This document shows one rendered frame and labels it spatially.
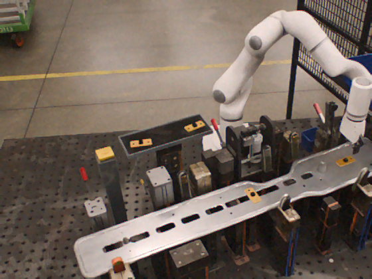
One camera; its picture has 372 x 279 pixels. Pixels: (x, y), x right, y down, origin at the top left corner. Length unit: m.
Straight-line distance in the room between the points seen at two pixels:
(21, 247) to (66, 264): 0.24
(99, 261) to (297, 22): 1.13
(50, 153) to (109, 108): 1.60
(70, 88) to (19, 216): 2.40
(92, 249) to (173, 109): 2.51
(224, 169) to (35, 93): 3.00
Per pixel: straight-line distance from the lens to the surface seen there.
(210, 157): 1.89
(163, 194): 1.80
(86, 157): 2.60
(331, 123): 2.09
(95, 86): 4.56
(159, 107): 4.14
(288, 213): 1.74
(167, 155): 1.93
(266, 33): 1.85
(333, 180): 1.97
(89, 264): 1.71
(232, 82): 2.08
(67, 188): 2.45
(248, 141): 1.88
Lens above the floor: 2.33
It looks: 42 degrees down
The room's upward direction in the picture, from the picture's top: straight up
